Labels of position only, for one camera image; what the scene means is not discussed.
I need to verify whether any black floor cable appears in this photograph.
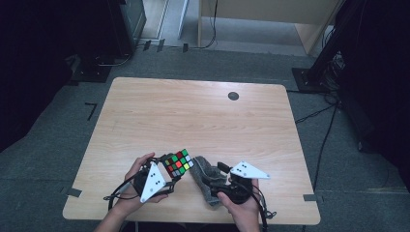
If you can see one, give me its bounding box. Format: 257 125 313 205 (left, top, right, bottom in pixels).
313 105 338 192
294 102 337 125

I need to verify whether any white upright post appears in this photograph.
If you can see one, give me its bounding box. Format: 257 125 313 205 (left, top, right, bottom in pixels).
176 0 190 41

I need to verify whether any beige wooden furniture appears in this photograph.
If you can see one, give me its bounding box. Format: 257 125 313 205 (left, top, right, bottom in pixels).
196 0 342 56

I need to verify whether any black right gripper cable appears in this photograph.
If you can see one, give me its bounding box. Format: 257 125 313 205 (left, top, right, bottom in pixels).
250 189 278 232

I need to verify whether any multicoloured puzzle cube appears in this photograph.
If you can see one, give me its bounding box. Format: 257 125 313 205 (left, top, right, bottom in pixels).
161 148 195 179

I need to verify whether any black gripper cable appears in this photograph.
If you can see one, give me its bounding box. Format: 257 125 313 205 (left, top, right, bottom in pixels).
102 180 143 211
250 189 278 232

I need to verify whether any person's left hand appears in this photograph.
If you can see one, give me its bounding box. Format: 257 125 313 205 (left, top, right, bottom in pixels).
113 152 170 218

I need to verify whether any black cabinet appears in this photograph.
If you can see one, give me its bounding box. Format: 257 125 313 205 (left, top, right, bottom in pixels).
107 0 148 57

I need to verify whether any black angled floor tape mark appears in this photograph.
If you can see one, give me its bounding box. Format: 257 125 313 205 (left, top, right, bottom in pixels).
84 101 99 122

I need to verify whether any grey fluffy cloth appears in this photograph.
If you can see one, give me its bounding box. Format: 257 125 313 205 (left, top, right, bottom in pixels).
189 156 228 207

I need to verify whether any black hanging cable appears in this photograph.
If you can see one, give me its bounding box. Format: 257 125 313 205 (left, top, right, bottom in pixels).
192 0 220 50

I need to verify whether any black metal stand with base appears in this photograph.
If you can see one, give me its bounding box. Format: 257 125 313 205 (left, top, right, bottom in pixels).
291 0 356 95

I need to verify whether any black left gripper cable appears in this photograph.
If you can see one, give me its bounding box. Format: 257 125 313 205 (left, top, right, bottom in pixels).
102 180 143 211

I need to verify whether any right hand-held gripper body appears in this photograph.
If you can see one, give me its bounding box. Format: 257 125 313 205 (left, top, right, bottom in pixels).
210 160 272 205

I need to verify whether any black flat base plate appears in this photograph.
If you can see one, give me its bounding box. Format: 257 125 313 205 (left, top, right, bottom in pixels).
71 62 112 84

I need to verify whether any person's right hand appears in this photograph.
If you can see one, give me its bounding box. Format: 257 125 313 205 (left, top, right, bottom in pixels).
217 179 263 225

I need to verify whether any dark curtain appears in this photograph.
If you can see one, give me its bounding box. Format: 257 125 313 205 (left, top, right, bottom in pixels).
335 0 410 191
0 0 110 153

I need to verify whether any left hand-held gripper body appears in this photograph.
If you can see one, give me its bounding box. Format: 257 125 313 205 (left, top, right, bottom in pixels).
132 160 177 204

